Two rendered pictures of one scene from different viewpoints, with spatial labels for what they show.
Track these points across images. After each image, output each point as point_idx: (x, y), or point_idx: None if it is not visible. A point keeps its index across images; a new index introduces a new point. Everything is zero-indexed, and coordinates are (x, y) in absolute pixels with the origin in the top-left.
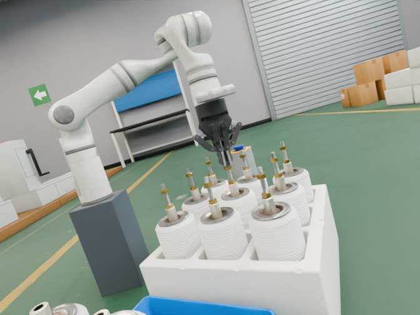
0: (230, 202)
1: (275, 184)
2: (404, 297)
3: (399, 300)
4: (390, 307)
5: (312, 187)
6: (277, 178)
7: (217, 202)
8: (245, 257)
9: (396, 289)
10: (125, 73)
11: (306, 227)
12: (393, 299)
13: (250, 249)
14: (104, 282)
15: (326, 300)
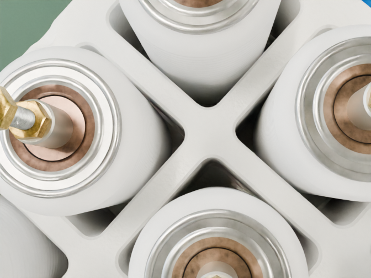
0: (270, 215)
1: (63, 125)
2: (22, 18)
3: (32, 18)
4: (58, 14)
5: None
6: (46, 106)
7: (368, 89)
8: (310, 19)
9: (14, 38)
10: None
11: (93, 38)
12: (38, 25)
13: (281, 46)
14: None
15: None
